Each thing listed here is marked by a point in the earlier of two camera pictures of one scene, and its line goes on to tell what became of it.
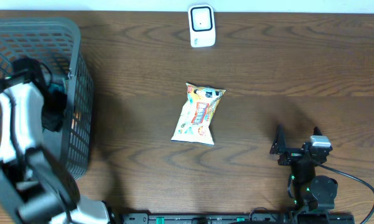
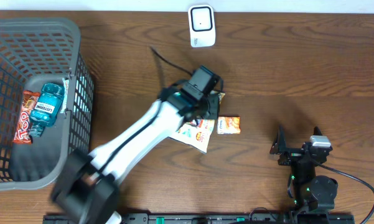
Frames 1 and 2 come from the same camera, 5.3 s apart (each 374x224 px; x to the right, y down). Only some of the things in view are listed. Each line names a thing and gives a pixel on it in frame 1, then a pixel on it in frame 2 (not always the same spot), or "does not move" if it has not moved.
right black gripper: (279, 147) does not move
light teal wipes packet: (66, 86) does not move
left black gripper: (52, 116) → (215, 113)
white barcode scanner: (202, 25) does not move
